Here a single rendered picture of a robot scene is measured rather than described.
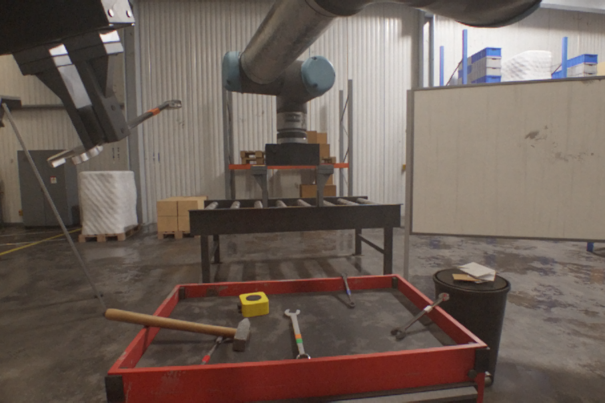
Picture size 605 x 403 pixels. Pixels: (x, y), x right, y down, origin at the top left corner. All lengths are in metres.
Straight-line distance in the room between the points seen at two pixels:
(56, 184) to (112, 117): 9.05
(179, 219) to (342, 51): 5.86
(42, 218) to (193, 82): 4.89
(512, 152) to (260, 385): 2.62
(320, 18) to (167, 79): 8.80
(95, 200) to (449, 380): 6.82
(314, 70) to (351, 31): 8.87
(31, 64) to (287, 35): 0.29
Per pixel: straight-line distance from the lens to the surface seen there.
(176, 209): 6.74
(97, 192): 7.13
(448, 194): 2.88
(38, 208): 9.72
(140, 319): 0.85
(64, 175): 9.31
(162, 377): 0.69
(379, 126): 9.12
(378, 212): 3.87
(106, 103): 0.38
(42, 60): 0.40
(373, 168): 8.99
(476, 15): 0.44
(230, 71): 0.64
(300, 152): 0.77
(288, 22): 0.46
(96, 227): 7.22
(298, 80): 0.68
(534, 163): 3.00
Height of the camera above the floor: 1.30
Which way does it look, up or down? 5 degrees down
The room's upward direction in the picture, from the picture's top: 1 degrees counter-clockwise
